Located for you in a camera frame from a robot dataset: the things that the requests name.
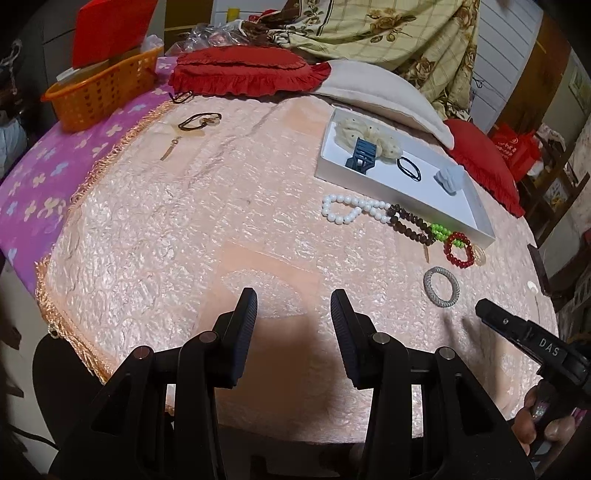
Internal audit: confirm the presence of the white tray box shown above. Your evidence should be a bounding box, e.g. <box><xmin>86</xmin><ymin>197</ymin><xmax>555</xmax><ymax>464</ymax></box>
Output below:
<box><xmin>315</xmin><ymin>108</ymin><xmax>497</xmax><ymax>247</ymax></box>

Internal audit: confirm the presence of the cream dotted scrunchie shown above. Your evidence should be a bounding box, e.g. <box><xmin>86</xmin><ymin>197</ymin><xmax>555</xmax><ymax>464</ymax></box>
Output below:
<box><xmin>335</xmin><ymin>117</ymin><xmax>402</xmax><ymax>160</ymax></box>

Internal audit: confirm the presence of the orange plastic basket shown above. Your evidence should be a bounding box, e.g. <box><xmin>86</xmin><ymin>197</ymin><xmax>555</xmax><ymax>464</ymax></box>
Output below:
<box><xmin>41</xmin><ymin>46</ymin><xmax>164</xmax><ymax>132</ymax></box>

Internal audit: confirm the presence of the light blue scrunchie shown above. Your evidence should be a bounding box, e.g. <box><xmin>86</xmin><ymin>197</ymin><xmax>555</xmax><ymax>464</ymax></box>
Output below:
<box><xmin>436</xmin><ymin>167</ymin><xmax>464</xmax><ymax>195</ymax></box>

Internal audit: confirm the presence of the red box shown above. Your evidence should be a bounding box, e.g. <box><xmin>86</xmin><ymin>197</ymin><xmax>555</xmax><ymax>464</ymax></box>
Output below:
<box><xmin>71</xmin><ymin>0</ymin><xmax>160</xmax><ymax>68</ymax></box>

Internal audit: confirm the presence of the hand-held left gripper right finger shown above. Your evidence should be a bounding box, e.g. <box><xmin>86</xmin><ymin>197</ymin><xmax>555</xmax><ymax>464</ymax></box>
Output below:
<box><xmin>330</xmin><ymin>288</ymin><xmax>536</xmax><ymax>480</ymax></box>

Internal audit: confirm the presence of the red shopping bag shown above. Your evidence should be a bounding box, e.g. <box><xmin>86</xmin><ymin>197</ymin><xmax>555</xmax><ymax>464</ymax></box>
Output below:
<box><xmin>489</xmin><ymin>122</ymin><xmax>542</xmax><ymax>181</ymax></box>

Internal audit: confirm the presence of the green bead bracelet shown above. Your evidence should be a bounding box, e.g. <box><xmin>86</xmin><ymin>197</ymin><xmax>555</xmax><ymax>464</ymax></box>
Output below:
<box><xmin>429</xmin><ymin>223</ymin><xmax>466</xmax><ymax>247</ymax></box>

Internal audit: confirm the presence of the brown bead bracelet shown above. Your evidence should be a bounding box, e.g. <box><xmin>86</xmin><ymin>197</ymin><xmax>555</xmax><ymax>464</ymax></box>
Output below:
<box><xmin>387</xmin><ymin>204</ymin><xmax>437</xmax><ymax>246</ymax></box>

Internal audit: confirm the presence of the red ruffled pillow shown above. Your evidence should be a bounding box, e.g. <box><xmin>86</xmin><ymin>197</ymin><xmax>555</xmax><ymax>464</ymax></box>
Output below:
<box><xmin>168</xmin><ymin>46</ymin><xmax>332</xmax><ymax>97</ymax></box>
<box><xmin>443</xmin><ymin>119</ymin><xmax>526</xmax><ymax>217</ymax></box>

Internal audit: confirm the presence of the blue hair claw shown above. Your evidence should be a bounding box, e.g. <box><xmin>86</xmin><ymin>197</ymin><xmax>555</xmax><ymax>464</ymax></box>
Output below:
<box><xmin>345</xmin><ymin>137</ymin><xmax>382</xmax><ymax>176</ymax></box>

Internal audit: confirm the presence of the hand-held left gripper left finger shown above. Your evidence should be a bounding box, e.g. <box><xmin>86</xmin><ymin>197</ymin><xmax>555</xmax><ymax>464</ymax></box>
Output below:
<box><xmin>48</xmin><ymin>287</ymin><xmax>259</xmax><ymax>480</ymax></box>

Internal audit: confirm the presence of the red bead bracelet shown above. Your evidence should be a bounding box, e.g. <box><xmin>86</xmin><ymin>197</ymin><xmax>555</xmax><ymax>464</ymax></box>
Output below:
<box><xmin>444</xmin><ymin>237</ymin><xmax>476</xmax><ymax>269</ymax></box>

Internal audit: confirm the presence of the black hair tie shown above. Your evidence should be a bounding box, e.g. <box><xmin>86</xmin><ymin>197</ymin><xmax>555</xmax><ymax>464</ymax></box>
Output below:
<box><xmin>397</xmin><ymin>157</ymin><xmax>424</xmax><ymax>182</ymax></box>

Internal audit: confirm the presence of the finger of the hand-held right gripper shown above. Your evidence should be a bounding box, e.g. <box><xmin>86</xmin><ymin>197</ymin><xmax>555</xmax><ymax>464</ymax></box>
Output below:
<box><xmin>475</xmin><ymin>298</ymin><xmax>575</xmax><ymax>370</ymax></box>

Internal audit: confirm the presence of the white pillow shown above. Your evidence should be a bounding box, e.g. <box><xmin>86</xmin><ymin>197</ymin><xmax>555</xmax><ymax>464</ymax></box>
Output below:
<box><xmin>309</xmin><ymin>60</ymin><xmax>455</xmax><ymax>149</ymax></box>

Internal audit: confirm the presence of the floral checked blanket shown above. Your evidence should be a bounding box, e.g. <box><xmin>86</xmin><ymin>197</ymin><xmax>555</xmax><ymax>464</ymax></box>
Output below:
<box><xmin>249</xmin><ymin>0</ymin><xmax>481</xmax><ymax>121</ymax></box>

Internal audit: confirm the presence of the wooden chair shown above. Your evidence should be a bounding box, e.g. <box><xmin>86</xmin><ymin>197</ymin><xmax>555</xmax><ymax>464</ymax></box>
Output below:
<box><xmin>517</xmin><ymin>134</ymin><xmax>591</xmax><ymax>250</ymax></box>

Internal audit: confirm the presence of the white bead bracelet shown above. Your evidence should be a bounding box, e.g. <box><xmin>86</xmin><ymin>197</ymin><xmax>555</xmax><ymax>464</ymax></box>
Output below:
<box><xmin>322</xmin><ymin>194</ymin><xmax>393</xmax><ymax>224</ymax></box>

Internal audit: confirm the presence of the brown flower hair tie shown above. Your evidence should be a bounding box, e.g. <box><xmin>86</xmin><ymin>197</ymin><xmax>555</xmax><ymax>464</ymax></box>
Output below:
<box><xmin>178</xmin><ymin>113</ymin><xmax>222</xmax><ymax>132</ymax></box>

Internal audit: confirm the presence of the clear plastic bag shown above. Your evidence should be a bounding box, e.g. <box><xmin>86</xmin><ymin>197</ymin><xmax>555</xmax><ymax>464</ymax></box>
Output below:
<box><xmin>166</xmin><ymin>23</ymin><xmax>259</xmax><ymax>58</ymax></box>

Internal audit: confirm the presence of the purple floral sheet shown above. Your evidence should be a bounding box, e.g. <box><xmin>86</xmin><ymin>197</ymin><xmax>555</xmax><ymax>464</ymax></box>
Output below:
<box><xmin>0</xmin><ymin>55</ymin><xmax>176</xmax><ymax>296</ymax></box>

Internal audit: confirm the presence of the silver mesh bracelet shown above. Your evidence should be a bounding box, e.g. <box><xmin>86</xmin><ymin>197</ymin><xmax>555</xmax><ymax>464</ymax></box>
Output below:
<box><xmin>424</xmin><ymin>266</ymin><xmax>460</xmax><ymax>305</ymax></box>

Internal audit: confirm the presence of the person's right hand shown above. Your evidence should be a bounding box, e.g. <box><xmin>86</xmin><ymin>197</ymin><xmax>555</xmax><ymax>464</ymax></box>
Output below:
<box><xmin>512</xmin><ymin>385</ymin><xmax>583</xmax><ymax>455</ymax></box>

